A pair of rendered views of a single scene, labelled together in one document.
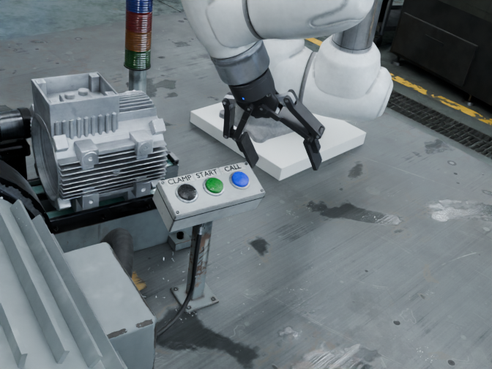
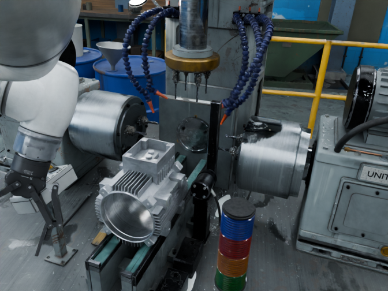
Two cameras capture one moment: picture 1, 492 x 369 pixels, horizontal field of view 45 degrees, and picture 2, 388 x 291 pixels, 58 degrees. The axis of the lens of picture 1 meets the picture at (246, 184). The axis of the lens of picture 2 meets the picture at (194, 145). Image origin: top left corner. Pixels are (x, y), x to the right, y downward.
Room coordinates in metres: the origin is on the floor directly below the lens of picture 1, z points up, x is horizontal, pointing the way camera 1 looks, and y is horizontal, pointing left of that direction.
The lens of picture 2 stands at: (1.68, -0.05, 1.60)
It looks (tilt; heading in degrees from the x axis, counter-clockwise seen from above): 28 degrees down; 146
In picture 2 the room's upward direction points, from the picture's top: 2 degrees clockwise
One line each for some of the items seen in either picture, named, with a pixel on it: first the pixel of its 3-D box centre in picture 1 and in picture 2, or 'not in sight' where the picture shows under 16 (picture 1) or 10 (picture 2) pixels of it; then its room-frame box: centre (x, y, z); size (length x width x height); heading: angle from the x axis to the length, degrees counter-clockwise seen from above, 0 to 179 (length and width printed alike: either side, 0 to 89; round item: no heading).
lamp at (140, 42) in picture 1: (138, 37); (232, 257); (1.31, 0.30, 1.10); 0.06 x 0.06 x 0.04
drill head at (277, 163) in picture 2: not in sight; (280, 158); (1.01, 0.75, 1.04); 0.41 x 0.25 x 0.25; 38
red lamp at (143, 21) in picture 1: (138, 18); (235, 239); (1.31, 0.30, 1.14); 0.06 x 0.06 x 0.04
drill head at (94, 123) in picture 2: not in sight; (99, 123); (0.46, 0.33, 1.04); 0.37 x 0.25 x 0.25; 38
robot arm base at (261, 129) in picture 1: (258, 110); not in sight; (1.51, 0.00, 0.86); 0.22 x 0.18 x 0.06; 44
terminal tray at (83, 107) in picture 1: (75, 105); (149, 160); (0.92, 0.32, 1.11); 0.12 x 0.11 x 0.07; 127
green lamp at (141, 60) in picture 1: (137, 56); (231, 273); (1.31, 0.30, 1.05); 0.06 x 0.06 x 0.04
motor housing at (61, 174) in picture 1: (97, 148); (144, 196); (0.95, 0.28, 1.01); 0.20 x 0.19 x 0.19; 127
